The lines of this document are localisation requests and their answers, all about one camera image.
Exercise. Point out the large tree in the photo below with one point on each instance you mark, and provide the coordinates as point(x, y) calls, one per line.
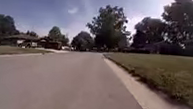
point(108, 26)

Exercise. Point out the grey asphalt road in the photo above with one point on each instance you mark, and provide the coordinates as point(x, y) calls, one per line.
point(65, 81)

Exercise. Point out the pale concrete kerb strip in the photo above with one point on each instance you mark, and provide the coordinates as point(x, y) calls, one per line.
point(141, 94)

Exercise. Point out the vehicle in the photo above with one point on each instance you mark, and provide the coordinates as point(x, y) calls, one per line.
point(28, 45)

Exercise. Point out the row of low houses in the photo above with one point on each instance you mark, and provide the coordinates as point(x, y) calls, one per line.
point(29, 39)

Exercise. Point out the grass lawn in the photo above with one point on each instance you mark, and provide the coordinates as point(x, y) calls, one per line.
point(170, 72)

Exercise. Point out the grass verge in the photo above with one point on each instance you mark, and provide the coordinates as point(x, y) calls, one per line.
point(8, 50)

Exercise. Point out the dark building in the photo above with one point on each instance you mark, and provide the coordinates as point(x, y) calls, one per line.
point(188, 48)

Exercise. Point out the group of tall trees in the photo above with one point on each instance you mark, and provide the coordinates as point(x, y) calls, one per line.
point(184, 19)

